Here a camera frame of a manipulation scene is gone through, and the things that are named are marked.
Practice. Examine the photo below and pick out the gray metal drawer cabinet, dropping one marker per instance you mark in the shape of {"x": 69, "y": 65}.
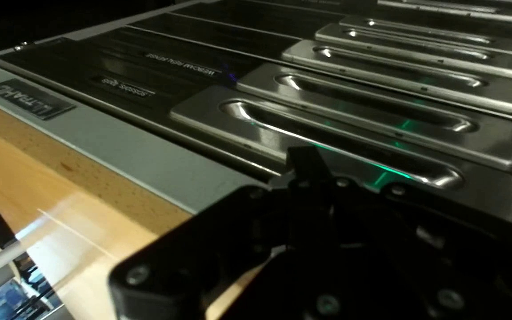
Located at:
{"x": 120, "y": 149}

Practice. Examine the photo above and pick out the translucent plastic bin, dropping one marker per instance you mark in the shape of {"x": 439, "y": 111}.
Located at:
{"x": 8, "y": 285}

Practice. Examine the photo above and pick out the black nameplate label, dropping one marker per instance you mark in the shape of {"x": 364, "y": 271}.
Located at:
{"x": 28, "y": 101}

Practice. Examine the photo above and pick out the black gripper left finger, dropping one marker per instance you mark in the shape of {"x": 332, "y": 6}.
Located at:
{"x": 222, "y": 255}

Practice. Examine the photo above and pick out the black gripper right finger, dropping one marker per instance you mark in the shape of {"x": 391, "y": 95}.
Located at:
{"x": 423, "y": 261}

